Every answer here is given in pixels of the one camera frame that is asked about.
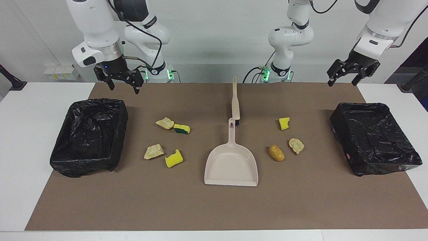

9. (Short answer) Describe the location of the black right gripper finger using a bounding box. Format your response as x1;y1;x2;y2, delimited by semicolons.
94;64;115;90
126;69;144;94

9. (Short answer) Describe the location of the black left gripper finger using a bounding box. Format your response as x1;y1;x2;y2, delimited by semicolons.
327;60;350;87
351;62;381;86

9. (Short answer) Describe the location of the tan foam chunk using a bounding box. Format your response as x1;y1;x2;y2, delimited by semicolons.
155;117;175;130

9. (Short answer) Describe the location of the pale beige foam chunk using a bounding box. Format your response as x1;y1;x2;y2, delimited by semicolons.
144;144;165;160

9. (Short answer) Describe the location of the ridged beige foam chunk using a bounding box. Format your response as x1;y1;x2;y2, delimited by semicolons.
289;138;305;155

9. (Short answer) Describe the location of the large yellow sponge piece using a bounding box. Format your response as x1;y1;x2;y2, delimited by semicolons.
165;149;184;168

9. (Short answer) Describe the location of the beige hand brush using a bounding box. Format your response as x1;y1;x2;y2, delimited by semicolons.
231;77;241;126

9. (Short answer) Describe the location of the brown oval bread lump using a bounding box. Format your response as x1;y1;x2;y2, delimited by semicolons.
268;145;285;162

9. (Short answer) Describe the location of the beige plastic dustpan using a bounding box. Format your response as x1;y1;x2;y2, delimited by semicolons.
204;117;259;187

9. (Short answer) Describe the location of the bin with smooth black bag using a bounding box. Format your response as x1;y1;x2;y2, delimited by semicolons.
330;102;423;177

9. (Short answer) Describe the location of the bin with crumpled black bag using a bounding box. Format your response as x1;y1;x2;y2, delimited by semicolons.
50;98;128;178

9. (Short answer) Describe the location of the black stand foot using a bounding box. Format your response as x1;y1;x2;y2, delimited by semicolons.
400;65;428;93
0;64;27;91

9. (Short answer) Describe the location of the dark background furniture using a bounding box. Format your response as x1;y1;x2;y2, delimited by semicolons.
385;36;428;112

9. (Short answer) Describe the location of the brown table mat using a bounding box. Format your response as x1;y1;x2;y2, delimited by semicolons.
25;83;428;231

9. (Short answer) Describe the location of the right arm gripper cable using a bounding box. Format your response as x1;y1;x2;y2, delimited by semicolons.
106;0;163;69

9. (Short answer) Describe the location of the arm gripper cable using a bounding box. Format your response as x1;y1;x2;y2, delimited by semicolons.
309;0;428;48
106;0;163;69

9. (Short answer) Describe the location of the left arm gripper cable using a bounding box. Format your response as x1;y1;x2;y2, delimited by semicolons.
309;0;428;48

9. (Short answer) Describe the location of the white wall socket box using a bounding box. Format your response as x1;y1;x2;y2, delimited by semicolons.
44;65;80;80

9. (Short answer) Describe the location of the black base power cable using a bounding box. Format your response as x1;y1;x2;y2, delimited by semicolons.
242;66;268;83

